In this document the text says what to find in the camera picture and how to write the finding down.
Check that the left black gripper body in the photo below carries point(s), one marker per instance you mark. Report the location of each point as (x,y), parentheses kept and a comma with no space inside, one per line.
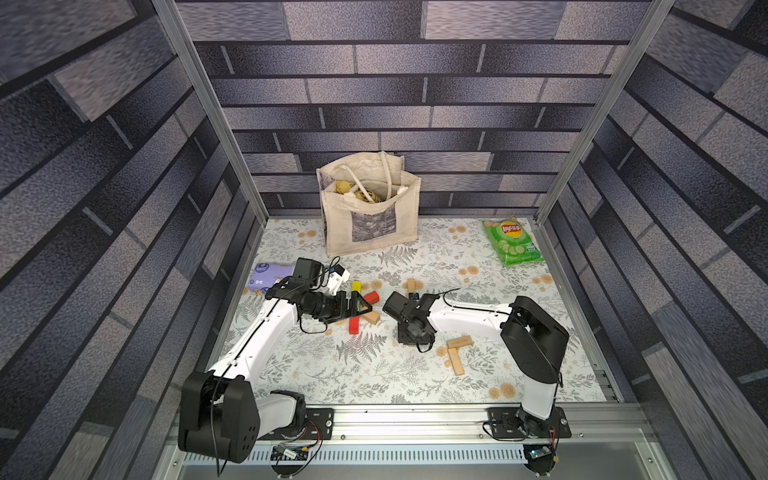
(329,306)

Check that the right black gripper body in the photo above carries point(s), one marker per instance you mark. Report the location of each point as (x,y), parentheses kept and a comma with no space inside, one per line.
(411,315)

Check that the red block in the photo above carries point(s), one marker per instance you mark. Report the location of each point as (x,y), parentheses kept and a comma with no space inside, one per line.
(372,298)
(354,326)

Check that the wooden block top horizontal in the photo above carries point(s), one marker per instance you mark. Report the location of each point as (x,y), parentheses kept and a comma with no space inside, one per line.
(460,342)

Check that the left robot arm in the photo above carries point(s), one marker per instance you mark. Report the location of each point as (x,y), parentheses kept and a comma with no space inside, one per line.
(220,417)

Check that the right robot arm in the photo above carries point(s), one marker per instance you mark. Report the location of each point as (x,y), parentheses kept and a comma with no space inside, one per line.
(535,340)

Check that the purple tissue pack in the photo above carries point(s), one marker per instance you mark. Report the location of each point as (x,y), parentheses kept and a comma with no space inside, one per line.
(265,275)

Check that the beige canvas tote bag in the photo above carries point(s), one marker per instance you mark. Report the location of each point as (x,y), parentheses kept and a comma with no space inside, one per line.
(368,202)

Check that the green chips bag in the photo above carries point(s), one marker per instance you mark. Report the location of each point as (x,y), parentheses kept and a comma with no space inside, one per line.
(511,242)

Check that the left circuit board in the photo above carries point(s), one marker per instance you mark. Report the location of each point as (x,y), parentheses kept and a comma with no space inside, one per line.
(285,453)

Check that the circuit board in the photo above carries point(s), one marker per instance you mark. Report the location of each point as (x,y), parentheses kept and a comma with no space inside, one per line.
(285,453)
(537,452)

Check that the right circuit board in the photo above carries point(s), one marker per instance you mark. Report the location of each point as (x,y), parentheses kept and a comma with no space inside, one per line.
(537,452)

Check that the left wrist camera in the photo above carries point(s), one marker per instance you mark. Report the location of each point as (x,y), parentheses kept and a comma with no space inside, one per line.
(337,276)

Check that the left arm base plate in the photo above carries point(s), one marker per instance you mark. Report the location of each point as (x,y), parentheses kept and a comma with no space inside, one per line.
(318,423)

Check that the aluminium front rail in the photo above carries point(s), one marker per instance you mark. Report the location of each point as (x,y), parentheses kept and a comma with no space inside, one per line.
(462,424)

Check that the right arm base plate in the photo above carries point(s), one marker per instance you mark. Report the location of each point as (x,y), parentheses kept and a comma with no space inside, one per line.
(512,423)

